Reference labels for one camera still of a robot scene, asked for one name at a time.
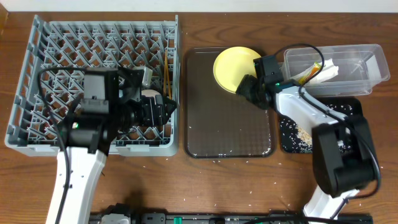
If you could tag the dark brown serving tray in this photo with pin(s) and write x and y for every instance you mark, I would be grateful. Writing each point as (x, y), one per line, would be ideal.
(220, 124)

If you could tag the pink white bowl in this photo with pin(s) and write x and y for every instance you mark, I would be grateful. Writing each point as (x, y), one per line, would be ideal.
(149, 93)

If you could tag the grey dishwasher rack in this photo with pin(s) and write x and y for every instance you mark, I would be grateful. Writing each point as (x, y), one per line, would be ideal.
(82, 44)

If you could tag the crumpled white tissue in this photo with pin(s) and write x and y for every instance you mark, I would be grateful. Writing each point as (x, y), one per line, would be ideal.
(329, 71)

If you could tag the clear plastic bin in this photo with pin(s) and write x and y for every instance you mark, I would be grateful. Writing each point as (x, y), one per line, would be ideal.
(360, 68)

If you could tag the black waste tray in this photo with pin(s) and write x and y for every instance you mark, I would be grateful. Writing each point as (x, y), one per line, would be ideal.
(339, 101)

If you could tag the black rail bar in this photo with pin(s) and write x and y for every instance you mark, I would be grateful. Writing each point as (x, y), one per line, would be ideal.
(122, 213)

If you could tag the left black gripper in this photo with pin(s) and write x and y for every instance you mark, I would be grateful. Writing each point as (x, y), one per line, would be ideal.
(158, 109)

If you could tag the green orange snack wrapper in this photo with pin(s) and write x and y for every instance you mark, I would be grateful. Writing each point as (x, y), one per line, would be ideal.
(309, 73)

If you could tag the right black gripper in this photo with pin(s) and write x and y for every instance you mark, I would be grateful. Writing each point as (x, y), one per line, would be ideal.
(244, 87)

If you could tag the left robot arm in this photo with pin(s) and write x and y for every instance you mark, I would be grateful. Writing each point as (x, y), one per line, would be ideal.
(113, 102)

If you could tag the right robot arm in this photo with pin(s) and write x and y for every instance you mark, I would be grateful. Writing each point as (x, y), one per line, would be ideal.
(344, 158)

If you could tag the yellow plate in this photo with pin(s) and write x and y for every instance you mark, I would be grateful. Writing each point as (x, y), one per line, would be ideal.
(232, 64)

